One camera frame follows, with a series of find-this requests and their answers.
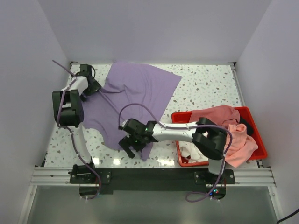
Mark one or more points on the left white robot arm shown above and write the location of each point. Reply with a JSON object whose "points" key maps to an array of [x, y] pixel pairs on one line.
{"points": [[69, 113]]}

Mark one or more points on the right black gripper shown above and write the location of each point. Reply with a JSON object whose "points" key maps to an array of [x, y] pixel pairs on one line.
{"points": [[127, 141]]}

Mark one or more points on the black t shirt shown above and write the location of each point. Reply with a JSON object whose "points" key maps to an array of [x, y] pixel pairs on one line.
{"points": [[249, 128]]}

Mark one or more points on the red plastic bin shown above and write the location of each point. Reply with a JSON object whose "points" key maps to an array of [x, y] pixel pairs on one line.
{"points": [[260, 153]]}

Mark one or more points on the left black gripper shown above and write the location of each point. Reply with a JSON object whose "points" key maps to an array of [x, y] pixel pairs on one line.
{"points": [[96, 87]]}

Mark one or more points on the purple t shirt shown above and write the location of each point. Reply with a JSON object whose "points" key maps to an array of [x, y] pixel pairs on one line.
{"points": [[131, 90]]}

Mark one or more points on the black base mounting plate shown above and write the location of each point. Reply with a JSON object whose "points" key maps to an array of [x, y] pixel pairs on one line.
{"points": [[106, 181]]}

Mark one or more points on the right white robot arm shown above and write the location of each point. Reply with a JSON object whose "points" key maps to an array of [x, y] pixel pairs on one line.
{"points": [[207, 137]]}

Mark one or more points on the white red t shirt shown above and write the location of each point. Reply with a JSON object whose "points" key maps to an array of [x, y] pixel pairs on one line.
{"points": [[190, 152]]}

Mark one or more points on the light salmon t shirt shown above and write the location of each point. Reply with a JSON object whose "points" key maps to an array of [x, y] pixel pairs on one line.
{"points": [[242, 146]]}

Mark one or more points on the dark pink t shirt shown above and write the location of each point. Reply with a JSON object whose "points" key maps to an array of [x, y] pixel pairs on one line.
{"points": [[223, 115]]}

